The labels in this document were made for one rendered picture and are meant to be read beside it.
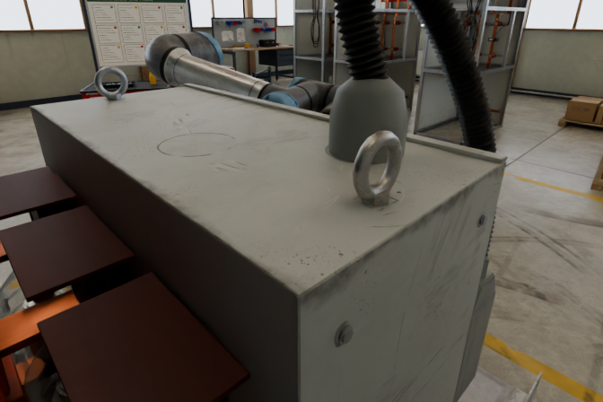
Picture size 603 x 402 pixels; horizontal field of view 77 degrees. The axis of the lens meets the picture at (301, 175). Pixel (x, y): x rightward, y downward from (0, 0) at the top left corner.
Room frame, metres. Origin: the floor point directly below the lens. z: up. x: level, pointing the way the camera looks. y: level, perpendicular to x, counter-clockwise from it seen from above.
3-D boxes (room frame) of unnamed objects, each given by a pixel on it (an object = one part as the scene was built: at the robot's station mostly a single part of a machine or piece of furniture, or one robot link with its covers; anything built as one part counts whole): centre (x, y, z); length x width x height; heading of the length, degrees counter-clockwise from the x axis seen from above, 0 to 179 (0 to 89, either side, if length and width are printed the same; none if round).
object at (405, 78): (6.34, -1.21, 1.12); 1.30 x 0.70 x 2.25; 134
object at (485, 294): (0.35, -0.19, 1.14); 0.08 x 0.05 x 0.17; 134
